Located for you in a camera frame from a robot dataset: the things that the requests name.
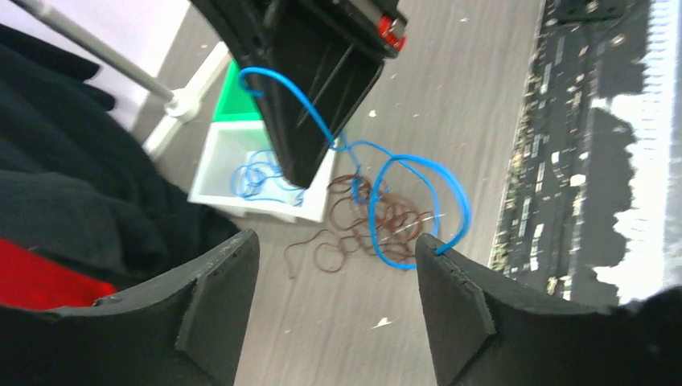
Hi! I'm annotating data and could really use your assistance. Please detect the blue cables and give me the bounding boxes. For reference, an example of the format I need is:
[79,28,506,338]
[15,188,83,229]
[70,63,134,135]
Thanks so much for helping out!
[228,149,306,207]

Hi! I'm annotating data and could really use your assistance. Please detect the blue cable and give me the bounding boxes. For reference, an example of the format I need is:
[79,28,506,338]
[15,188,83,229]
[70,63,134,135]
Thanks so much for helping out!
[238,66,473,271]

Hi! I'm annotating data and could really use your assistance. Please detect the black shirt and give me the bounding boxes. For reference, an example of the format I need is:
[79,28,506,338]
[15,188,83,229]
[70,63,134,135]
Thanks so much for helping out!
[1,26,238,288]

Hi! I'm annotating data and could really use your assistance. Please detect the white clothes rack stand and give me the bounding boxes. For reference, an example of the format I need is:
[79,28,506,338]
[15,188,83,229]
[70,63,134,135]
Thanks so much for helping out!
[1,1,231,158]

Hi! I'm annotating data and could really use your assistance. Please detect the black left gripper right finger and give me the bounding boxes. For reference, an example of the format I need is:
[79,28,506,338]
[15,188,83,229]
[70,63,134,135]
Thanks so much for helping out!
[416,234,681,385]

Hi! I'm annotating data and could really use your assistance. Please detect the brown cable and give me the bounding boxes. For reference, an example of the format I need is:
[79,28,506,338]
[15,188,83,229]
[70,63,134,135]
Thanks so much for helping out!
[282,175,435,280]

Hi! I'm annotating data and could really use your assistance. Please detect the white plastic bin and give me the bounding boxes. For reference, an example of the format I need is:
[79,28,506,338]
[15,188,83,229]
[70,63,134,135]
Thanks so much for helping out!
[188,121,335,223]

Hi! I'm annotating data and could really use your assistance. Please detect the green plastic bin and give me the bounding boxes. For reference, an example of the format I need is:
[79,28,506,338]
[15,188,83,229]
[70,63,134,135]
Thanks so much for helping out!
[213,60,261,122]

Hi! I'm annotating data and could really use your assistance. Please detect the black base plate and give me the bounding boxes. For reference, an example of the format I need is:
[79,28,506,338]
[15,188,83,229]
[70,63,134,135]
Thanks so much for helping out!
[490,1,681,306]

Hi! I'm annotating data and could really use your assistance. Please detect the red shirt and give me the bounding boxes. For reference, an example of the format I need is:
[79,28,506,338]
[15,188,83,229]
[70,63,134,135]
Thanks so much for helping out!
[1,240,116,310]

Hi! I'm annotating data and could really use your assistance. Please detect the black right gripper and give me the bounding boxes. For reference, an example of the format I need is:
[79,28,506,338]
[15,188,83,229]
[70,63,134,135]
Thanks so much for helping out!
[191,1,408,188]

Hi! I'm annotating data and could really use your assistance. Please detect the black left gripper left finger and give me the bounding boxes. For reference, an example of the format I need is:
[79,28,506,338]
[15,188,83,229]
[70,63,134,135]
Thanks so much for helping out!
[1,229,260,385]

